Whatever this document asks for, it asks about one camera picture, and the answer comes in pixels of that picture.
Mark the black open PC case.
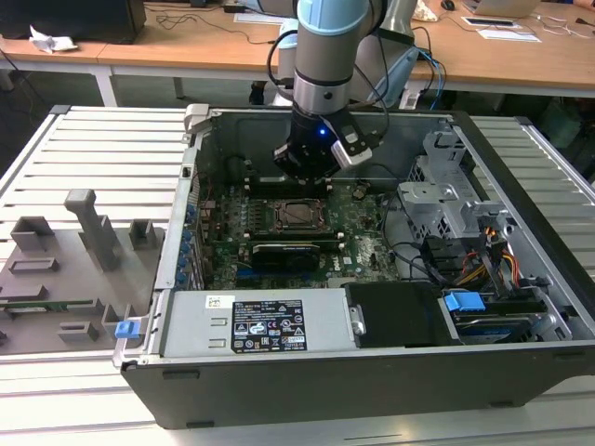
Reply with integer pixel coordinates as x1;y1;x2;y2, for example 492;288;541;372
113;102;595;431

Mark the blue disk carrier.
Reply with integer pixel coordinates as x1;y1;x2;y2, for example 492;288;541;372
443;289;486;323

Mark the black monitor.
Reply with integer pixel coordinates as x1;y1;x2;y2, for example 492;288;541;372
0;0;146;46

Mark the black looped cable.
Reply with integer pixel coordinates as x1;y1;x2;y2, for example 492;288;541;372
379;188;447;285

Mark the patterned pouch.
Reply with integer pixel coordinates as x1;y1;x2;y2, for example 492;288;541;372
416;0;441;23

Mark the grey power supply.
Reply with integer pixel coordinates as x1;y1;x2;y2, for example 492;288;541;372
160;290;354;359

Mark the black graphics card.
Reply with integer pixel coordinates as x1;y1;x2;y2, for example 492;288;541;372
250;240;323;274

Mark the hard disk drive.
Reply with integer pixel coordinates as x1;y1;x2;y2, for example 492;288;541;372
453;315;534;346

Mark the pale blue teach pendant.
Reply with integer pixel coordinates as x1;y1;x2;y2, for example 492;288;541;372
366;46;420;106

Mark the metal socket cover frame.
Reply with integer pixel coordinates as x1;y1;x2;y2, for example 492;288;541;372
272;199;333;232

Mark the white paper sheet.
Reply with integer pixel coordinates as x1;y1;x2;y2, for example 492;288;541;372
477;27;544;44
233;12;283;25

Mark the green RAM stick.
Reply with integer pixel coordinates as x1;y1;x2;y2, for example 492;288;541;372
0;299;97;311

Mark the silver metal drive cage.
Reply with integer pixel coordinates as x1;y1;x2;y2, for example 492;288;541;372
397;129;517;243

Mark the blue cable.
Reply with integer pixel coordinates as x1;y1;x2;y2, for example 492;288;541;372
416;48;449;112

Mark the green motherboard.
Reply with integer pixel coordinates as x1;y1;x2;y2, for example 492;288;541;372
197;177;406;293

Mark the small white box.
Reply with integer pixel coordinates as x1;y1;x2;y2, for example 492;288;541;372
398;87;422;111

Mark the CPU socket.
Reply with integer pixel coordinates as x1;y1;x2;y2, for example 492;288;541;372
271;198;335;233

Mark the crumpled white paper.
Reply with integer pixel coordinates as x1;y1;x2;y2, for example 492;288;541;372
28;24;80;54

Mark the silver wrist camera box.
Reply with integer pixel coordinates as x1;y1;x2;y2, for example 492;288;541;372
330;121;376;168

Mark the orange power wire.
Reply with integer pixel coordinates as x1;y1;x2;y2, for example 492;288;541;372
456;259;489;287

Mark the grey case latch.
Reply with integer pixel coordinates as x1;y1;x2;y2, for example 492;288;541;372
182;102;211;137

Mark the silver CPU green board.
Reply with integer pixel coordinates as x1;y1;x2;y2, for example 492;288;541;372
284;203;320;225

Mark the black plastic shroud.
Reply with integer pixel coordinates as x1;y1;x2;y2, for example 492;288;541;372
344;282;462;350

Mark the silver laptop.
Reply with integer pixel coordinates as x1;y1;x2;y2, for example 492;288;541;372
464;0;543;20

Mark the grey parts rack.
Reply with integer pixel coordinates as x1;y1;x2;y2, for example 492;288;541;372
0;188;167;358

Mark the wooden desk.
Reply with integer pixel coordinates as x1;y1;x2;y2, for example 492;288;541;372
0;0;298;111
408;0;595;99

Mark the blue case latch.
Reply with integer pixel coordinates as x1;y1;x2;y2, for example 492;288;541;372
113;319;141;341

